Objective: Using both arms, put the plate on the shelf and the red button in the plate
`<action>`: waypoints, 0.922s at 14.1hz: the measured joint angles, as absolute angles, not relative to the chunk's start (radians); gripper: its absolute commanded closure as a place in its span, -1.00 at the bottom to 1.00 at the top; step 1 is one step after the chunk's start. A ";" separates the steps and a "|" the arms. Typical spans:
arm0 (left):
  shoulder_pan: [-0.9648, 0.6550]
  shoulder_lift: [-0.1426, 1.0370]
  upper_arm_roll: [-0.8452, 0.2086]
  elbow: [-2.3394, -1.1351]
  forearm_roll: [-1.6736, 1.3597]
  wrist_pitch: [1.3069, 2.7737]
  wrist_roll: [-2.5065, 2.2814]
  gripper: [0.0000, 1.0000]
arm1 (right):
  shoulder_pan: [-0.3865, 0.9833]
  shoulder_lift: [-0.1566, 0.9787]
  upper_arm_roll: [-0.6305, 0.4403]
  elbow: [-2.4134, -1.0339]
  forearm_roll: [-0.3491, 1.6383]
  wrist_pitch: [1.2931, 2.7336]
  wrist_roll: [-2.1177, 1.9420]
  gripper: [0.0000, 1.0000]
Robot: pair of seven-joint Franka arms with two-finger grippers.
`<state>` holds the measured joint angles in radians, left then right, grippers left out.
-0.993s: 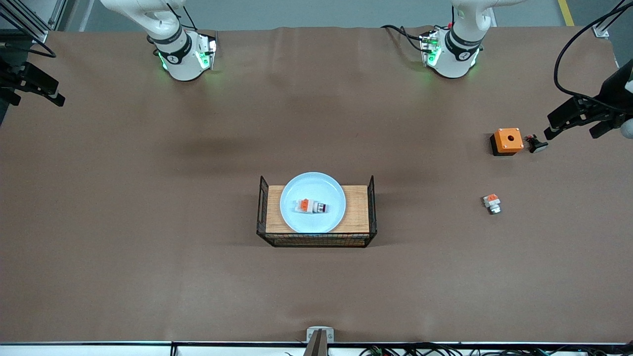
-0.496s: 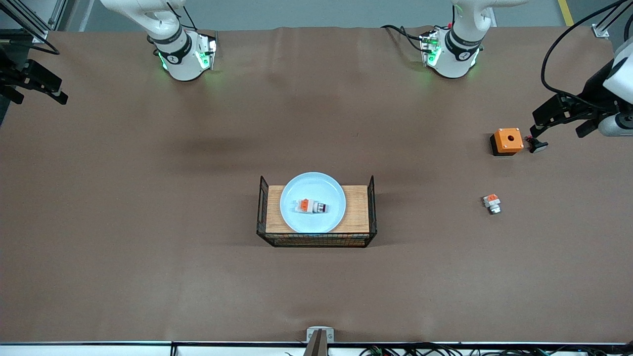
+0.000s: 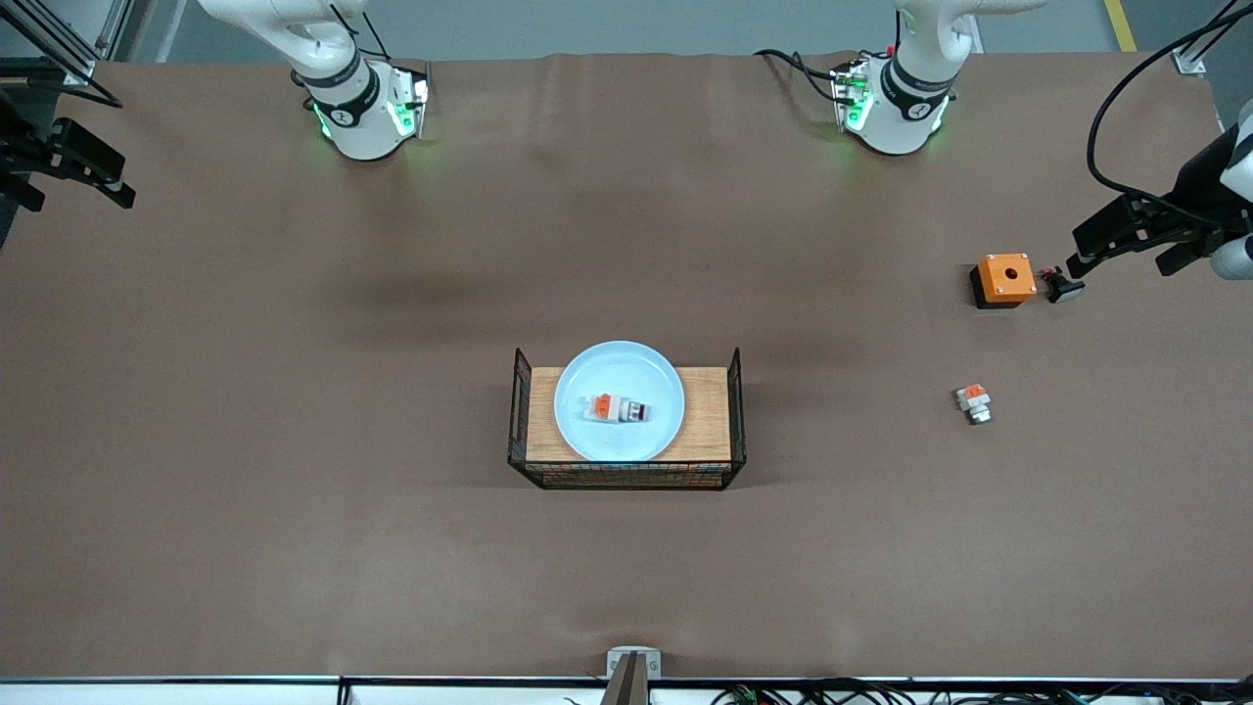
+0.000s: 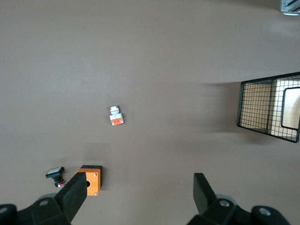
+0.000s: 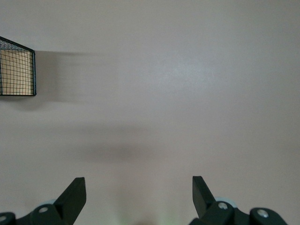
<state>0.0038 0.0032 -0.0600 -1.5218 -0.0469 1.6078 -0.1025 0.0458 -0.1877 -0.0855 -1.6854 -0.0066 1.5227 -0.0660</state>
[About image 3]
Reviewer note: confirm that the red push button switch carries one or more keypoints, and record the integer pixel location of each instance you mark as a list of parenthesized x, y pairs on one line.
[(617, 408)]

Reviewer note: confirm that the brown table cloth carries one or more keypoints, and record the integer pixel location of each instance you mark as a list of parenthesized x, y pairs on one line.
[(294, 548)]

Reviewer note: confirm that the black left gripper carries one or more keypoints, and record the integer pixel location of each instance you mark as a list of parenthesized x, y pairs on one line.
[(1195, 191)]

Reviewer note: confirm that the orange white contact block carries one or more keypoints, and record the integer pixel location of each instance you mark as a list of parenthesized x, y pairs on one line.
[(974, 402)]

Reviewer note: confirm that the small black red switch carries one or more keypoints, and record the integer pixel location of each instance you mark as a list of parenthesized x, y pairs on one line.
[(1059, 285)]

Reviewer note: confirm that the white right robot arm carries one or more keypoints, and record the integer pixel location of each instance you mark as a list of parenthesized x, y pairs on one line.
[(343, 78)]

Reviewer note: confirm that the aluminium frame bar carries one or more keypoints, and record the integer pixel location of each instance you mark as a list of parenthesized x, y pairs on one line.
[(632, 668)]

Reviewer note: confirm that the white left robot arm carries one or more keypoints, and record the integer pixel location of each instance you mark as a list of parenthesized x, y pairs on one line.
[(905, 88)]

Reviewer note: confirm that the light blue round plate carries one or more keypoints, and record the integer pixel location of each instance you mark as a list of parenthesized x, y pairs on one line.
[(626, 372)]

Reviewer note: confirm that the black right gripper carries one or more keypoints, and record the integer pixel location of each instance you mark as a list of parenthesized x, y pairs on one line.
[(18, 145)]

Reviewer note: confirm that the aluminium frame post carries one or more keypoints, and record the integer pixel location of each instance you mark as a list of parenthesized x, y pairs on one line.
[(54, 37), (1206, 39)]

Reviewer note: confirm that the orange button enclosure box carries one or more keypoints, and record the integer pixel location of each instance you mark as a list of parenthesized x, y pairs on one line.
[(1004, 279)]

